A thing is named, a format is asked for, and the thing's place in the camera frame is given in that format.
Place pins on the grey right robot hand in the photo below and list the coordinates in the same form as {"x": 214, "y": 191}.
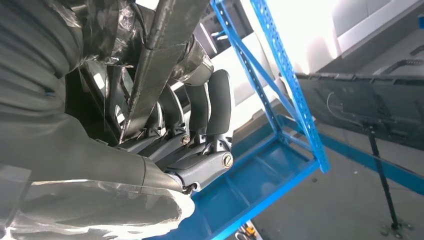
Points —
{"x": 82, "y": 185}

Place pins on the blue metal shelf rack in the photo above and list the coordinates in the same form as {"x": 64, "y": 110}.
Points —
{"x": 265, "y": 172}

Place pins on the black panel on stand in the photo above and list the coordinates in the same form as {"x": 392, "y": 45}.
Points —
{"x": 364, "y": 99}

